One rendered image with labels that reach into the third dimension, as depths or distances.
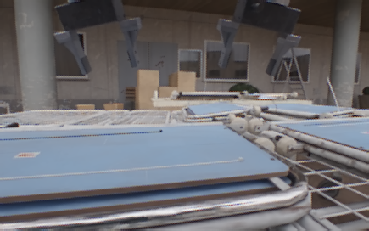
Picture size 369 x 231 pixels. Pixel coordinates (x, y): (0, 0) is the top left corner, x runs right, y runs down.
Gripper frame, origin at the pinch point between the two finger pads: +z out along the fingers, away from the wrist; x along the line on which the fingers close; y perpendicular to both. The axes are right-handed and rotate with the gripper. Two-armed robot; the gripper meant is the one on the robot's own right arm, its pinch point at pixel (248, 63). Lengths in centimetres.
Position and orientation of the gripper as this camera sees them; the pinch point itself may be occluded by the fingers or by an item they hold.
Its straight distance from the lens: 51.3
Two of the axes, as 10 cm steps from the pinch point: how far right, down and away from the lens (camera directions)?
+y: 1.2, 5.1, -8.5
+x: 9.8, 1.0, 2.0
